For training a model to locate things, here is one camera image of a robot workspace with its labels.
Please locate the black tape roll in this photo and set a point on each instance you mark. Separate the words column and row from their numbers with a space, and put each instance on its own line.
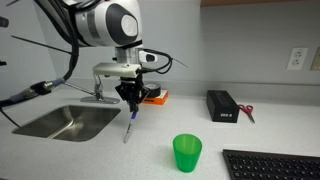
column 155, row 90

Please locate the chrome faucet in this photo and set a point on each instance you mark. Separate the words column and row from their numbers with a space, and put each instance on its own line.
column 95, row 96

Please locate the white wall outlet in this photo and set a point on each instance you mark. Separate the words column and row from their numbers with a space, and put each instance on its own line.
column 297, row 58

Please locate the beige wall plate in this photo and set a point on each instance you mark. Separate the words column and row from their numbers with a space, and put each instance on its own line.
column 315, row 66

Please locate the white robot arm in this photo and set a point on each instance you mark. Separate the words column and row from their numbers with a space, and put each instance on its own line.
column 111, row 23

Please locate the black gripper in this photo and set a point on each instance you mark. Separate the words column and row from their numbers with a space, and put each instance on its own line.
column 133, row 91

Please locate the orange box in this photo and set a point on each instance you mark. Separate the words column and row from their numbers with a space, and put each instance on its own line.
column 160, row 100

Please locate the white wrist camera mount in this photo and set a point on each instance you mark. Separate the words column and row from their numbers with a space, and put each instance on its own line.
column 117, row 69

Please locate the red handled scissors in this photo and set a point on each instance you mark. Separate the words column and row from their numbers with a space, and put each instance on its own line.
column 248, row 110

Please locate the blue capped marker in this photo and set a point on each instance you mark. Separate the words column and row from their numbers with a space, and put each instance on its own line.
column 133, row 117

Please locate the green plastic cup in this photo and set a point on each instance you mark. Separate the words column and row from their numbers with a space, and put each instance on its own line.
column 187, row 149

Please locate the stainless steel sink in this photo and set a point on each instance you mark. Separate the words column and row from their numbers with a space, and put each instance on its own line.
column 73, row 123

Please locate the black keyboard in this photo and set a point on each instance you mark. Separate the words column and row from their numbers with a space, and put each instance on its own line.
column 249, row 165

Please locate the black rectangular box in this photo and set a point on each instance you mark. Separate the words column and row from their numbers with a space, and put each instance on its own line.
column 221, row 106

